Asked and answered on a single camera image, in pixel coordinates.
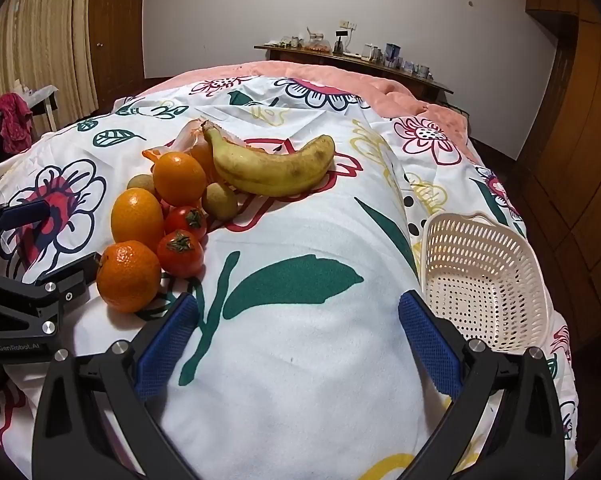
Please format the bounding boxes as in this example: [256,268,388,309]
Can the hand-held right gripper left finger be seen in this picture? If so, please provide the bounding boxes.
[32,292,201,480]

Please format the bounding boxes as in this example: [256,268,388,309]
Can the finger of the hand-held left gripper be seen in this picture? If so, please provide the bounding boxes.
[0,198,57,256]
[0,252,104,339]

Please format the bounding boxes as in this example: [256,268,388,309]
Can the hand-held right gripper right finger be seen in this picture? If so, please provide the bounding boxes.
[397,290,568,480]

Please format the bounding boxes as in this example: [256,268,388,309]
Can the dimpled mandarin orange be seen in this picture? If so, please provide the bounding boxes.
[96,240,162,314]

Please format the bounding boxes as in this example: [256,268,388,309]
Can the cream perforated plastic basket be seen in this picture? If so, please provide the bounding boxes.
[420,212,549,356]

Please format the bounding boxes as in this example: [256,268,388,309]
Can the oval orange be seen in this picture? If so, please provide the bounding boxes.
[111,187,164,253]

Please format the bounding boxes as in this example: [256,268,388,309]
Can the red tomato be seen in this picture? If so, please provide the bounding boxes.
[156,230,205,279]
[163,205,208,241]

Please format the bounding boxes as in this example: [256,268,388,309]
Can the brown kiwi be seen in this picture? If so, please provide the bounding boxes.
[126,174,157,198]
[202,181,239,221]

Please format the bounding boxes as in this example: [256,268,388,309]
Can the round orange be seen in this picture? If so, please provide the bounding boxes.
[153,151,207,207]

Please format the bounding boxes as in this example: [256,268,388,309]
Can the yellow banana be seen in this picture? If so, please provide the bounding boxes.
[202,120,336,198]

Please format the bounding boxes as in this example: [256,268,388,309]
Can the red cloth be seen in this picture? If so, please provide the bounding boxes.
[0,92,34,156]

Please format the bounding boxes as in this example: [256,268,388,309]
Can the white floral blanket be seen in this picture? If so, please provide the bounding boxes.
[0,74,581,480]

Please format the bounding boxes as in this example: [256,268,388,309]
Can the brown wooden door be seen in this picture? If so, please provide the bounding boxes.
[89,0,146,111]

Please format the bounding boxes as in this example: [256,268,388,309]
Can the wooden sideboard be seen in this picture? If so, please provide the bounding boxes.
[254,44,453,108]

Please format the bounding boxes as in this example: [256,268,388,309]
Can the brown wooden wardrobe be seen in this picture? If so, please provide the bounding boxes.
[510,0,601,356]

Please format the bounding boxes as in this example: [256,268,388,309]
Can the pink blanket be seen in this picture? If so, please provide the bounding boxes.
[135,60,473,148]

